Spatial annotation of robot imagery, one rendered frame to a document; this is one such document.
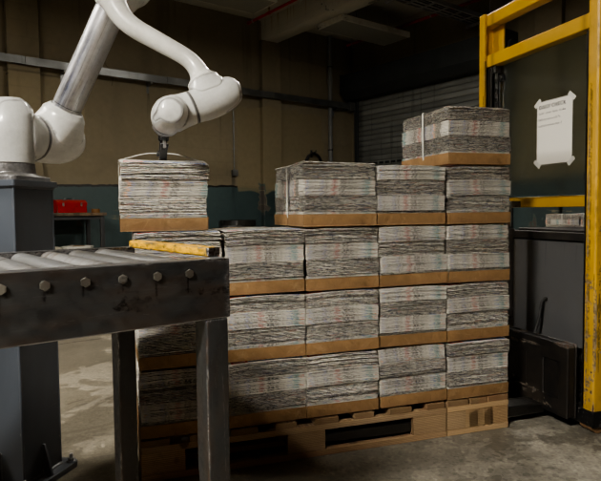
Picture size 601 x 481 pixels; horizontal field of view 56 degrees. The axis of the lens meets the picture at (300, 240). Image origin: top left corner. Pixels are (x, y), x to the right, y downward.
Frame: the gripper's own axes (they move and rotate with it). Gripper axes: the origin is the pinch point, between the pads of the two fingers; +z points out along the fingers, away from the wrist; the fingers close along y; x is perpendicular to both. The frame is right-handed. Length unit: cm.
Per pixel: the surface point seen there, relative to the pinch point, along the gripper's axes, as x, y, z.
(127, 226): -12.6, 32.9, -15.8
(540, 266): 174, 55, 11
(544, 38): 161, -44, -10
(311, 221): 50, 33, -18
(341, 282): 61, 55, -17
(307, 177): 49, 17, -19
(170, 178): 1.2, 17.7, -19.1
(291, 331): 42, 71, -16
